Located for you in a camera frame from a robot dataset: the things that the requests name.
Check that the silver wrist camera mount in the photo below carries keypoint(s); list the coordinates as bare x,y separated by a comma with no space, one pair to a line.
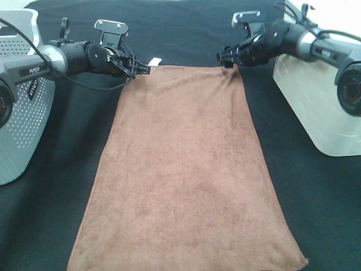
111,32
252,21

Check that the white plastic storage bin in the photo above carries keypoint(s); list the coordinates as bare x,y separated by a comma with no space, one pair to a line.
310,90

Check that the black table cloth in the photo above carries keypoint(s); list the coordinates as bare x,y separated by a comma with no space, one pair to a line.
42,210

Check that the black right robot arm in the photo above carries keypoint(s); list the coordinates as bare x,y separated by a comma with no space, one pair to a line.
308,45

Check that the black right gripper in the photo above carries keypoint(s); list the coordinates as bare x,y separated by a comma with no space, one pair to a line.
252,51

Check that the brown microfibre towel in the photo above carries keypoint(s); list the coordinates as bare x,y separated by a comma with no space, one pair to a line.
182,182

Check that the grey perforated laundry basket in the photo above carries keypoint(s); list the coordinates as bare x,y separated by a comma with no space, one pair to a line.
25,107

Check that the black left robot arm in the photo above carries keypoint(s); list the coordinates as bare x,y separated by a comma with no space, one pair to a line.
67,59

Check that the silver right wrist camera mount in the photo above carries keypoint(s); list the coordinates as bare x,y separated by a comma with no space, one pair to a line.
252,21

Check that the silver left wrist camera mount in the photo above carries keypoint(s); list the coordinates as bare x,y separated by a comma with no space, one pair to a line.
111,32

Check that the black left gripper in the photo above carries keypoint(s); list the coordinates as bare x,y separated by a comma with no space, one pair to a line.
117,63

